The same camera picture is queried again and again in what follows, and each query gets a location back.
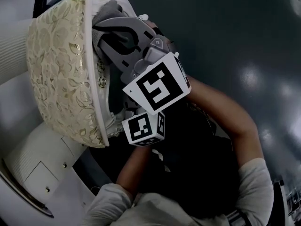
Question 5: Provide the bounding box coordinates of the gold floral cushioned seat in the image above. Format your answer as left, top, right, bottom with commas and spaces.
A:
25, 0, 151, 149

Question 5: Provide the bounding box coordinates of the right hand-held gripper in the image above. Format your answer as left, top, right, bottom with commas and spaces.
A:
92, 17, 192, 115

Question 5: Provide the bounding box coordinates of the white ribbed furniture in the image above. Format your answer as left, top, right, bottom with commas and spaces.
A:
0, 0, 111, 226

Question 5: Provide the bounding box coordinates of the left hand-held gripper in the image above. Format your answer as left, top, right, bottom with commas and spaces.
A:
121, 106, 166, 147

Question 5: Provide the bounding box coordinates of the person's right forearm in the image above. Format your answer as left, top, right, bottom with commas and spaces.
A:
185, 75, 264, 170

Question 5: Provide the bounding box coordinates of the person's black patterned garment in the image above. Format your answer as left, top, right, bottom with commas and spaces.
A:
141, 102, 239, 220

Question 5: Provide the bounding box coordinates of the grey cloth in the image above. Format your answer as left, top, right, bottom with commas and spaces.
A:
92, 0, 133, 55

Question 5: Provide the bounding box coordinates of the person's left forearm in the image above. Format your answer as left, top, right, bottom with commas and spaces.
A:
116, 145, 151, 199

